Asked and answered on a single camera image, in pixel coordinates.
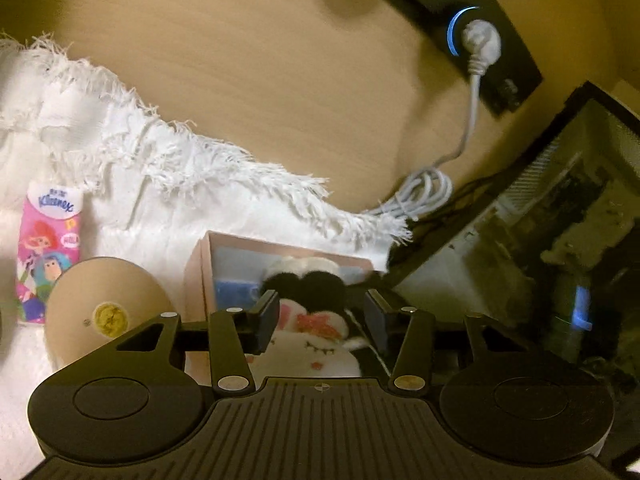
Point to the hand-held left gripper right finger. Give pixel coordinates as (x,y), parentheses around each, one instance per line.
(377,321)

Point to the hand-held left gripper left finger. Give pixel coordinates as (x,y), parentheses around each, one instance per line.
(267,322)

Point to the white bunny plush toy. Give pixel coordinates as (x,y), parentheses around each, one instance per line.
(300,355)

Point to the black plush toy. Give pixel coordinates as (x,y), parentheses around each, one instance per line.
(320,286)

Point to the pink cardboard box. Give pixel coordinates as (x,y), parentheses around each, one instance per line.
(200,270)

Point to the round tan disc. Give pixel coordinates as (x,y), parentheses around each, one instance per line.
(100,285)

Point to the white fringed blanket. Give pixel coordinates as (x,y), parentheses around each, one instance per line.
(150,185)

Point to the glass-sided computer case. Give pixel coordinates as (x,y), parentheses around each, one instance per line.
(550,210)

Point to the pink cartoon tissue pack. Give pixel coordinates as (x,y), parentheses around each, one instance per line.
(47,240)

